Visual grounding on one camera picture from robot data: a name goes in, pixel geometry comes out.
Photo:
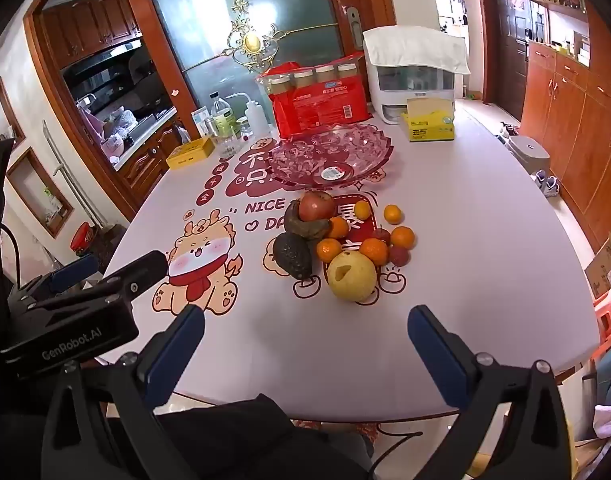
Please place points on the silver metal rail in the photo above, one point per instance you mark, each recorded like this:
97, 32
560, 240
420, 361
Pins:
60, 160

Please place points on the dark entrance door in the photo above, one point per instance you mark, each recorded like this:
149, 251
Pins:
508, 60

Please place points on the pink plastic stool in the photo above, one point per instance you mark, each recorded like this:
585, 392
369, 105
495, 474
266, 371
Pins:
610, 315

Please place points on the cartoon printed tablecloth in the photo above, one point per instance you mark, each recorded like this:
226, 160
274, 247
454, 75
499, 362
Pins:
485, 285

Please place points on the wooden kitchen wall cabinets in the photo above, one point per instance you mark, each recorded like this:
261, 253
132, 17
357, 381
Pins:
85, 25

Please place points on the red apple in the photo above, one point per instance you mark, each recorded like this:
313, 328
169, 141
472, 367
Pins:
315, 205

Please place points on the wooden wall frame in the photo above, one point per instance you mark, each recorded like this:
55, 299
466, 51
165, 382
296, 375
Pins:
2, 110
37, 190

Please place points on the dark green avocado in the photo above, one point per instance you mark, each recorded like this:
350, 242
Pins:
293, 255

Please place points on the clear bottle with green label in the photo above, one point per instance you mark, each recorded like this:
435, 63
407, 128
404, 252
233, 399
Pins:
220, 115

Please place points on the wooden kitchen base cabinets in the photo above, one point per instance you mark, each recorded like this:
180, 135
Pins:
145, 160

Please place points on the white countertop dispenser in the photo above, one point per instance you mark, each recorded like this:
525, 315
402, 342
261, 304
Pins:
410, 87

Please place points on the black range hood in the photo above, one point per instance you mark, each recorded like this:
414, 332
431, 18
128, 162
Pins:
105, 67

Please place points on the clear glass jar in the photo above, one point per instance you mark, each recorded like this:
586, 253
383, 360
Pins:
228, 142

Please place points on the red drink bottle multipack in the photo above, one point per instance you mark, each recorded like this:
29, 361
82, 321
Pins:
325, 105

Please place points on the yellow tissue box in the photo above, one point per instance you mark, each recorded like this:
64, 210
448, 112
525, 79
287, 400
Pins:
428, 127

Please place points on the grey stool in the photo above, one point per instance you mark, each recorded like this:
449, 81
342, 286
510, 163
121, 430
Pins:
528, 152

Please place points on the flat yellow box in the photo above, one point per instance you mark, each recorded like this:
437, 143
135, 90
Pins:
190, 152

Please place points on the white squeeze bottle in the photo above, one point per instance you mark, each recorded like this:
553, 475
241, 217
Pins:
255, 117

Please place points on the cardboard box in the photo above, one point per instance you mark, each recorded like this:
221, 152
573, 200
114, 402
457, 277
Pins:
605, 265

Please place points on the tall wooden cabinet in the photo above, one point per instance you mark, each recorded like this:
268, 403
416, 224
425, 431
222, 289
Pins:
575, 110

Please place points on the dark overripe banana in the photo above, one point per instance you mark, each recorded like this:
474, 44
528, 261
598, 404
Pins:
308, 228

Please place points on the white cloth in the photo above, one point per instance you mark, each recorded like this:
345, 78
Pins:
610, 422

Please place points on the small clear jar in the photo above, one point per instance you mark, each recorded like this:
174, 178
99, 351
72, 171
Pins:
244, 128

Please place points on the white towel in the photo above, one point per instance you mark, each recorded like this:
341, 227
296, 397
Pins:
415, 45

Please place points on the person's dark trousers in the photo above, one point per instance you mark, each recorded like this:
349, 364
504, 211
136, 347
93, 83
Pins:
235, 440

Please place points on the orange mandarin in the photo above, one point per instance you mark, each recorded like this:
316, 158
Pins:
338, 227
403, 237
362, 208
393, 214
329, 250
374, 251

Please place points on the pair of white shoes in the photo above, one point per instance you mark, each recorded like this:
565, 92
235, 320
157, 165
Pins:
548, 185

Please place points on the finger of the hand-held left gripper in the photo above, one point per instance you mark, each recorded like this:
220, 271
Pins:
70, 275
135, 272

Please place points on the yellow apple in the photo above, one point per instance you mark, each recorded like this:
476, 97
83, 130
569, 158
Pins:
352, 275

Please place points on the pink plastic fruit bowl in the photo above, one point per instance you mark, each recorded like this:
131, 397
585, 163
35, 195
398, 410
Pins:
335, 152

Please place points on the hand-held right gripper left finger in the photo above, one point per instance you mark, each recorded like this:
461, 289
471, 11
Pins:
178, 350

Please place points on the red round container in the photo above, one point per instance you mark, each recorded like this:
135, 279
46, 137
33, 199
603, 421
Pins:
82, 237

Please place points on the pink plastic bag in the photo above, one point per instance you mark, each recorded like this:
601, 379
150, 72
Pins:
117, 130

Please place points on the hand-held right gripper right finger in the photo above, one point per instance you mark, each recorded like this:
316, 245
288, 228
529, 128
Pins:
435, 355

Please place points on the frosted glass sliding door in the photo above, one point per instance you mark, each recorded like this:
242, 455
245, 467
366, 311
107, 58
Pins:
285, 10

